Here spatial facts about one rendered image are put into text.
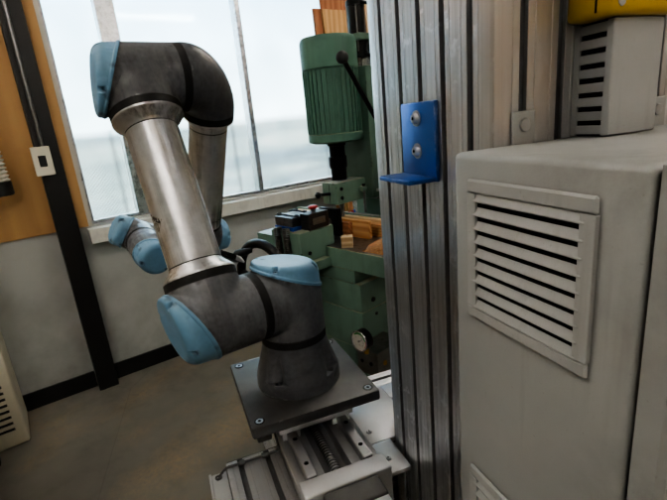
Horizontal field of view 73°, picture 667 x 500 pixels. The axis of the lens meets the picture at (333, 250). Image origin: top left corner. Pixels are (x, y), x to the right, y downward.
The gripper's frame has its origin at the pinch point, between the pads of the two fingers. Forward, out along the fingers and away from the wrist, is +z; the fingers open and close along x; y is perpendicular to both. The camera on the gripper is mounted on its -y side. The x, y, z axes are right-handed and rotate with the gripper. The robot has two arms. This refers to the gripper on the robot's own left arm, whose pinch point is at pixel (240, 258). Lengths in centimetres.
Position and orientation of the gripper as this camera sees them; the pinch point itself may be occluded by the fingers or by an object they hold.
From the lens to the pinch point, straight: 131.9
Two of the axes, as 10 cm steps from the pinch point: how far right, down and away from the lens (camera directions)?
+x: 6.8, 1.2, -7.2
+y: -2.7, 9.6, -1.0
